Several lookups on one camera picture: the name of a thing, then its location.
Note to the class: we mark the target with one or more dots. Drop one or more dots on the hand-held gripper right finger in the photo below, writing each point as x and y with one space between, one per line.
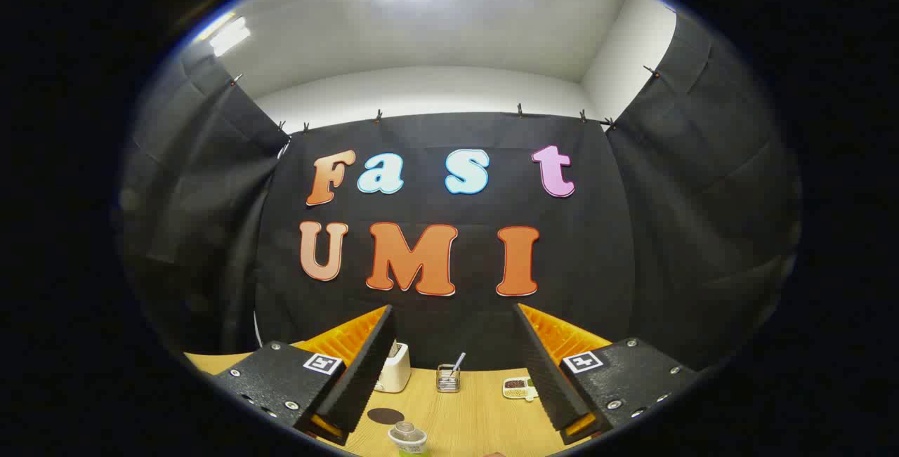
544 373

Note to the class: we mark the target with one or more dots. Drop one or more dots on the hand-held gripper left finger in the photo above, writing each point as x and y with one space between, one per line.
365 373

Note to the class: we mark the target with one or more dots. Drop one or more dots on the dark brown round coaster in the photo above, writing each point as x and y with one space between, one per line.
385 415

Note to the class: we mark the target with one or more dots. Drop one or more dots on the clear juice bottle white label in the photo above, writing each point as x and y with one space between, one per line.
407 438

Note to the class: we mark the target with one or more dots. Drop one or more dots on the white toaster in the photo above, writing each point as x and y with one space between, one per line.
395 376

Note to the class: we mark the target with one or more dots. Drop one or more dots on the white sectioned snack tray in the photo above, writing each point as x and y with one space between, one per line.
520 389

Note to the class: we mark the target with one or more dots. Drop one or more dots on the wooden table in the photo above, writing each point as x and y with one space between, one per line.
470 422

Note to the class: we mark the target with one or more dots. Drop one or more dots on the black backdrop cloth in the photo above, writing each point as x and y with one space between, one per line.
435 316

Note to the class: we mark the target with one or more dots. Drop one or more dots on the small ceiling light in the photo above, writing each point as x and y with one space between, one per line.
230 37

